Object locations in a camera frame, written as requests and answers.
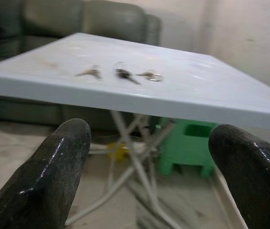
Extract green plastic stool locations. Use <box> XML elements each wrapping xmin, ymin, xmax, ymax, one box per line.
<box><xmin>158</xmin><ymin>117</ymin><xmax>219</xmax><ymax>178</ymax></box>

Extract brass key bunch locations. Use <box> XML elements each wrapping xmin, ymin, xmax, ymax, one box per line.
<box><xmin>74</xmin><ymin>64</ymin><xmax>102</xmax><ymax>80</ymax></box>

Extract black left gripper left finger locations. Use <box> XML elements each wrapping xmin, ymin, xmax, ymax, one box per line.
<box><xmin>0</xmin><ymin>119</ymin><xmax>92</xmax><ymax>229</ymax></box>

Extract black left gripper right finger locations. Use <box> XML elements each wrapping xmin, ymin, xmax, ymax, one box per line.
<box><xmin>208</xmin><ymin>124</ymin><xmax>270</xmax><ymax>229</ymax></box>

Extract dark key with ring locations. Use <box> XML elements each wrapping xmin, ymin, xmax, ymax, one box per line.
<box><xmin>113</xmin><ymin>61</ymin><xmax>141</xmax><ymax>85</ymax></box>

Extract yellow plastic object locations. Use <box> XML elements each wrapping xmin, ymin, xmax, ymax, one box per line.
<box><xmin>107</xmin><ymin>142</ymin><xmax>129</xmax><ymax>162</ymax></box>

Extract white folding table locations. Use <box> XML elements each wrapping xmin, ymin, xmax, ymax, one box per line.
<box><xmin>0</xmin><ymin>32</ymin><xmax>270</xmax><ymax>229</ymax></box>

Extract grey-green leather sofa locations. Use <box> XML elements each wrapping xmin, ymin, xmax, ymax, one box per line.
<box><xmin>0</xmin><ymin>0</ymin><xmax>162</xmax><ymax>131</ymax></box>

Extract silver key ring with key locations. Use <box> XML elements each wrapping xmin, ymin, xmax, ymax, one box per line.
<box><xmin>135</xmin><ymin>69</ymin><xmax>165</xmax><ymax>83</ymax></box>

